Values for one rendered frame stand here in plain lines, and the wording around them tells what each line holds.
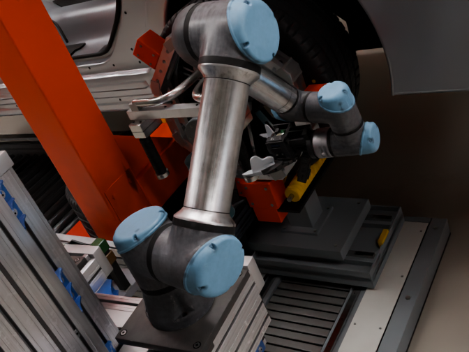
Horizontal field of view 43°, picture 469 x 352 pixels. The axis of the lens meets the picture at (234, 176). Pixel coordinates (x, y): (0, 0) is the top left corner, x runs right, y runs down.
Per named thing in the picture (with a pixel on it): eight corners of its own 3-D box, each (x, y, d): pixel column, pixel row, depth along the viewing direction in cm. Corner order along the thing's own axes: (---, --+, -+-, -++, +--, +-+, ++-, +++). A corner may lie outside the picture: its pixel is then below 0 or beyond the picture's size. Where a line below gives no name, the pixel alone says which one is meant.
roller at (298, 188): (332, 155, 217) (328, 142, 214) (299, 207, 198) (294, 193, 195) (317, 155, 220) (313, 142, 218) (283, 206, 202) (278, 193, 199)
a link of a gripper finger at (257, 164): (234, 162, 154) (266, 144, 154) (243, 177, 158) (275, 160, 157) (237, 168, 152) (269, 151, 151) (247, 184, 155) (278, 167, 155)
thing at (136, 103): (209, 75, 184) (196, 44, 179) (175, 109, 172) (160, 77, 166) (166, 79, 194) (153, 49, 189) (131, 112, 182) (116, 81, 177)
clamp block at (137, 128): (162, 122, 187) (156, 107, 185) (146, 138, 182) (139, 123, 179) (151, 122, 190) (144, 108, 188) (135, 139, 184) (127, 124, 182)
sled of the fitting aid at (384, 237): (405, 223, 235) (400, 203, 230) (375, 290, 212) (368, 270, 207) (294, 215, 264) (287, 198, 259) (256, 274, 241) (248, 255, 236)
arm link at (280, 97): (138, 49, 118) (281, 132, 154) (176, 47, 110) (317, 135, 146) (155, -5, 119) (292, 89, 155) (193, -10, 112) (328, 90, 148)
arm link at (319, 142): (340, 142, 152) (333, 165, 147) (324, 144, 155) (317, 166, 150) (331, 120, 148) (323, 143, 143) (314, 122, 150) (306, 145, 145)
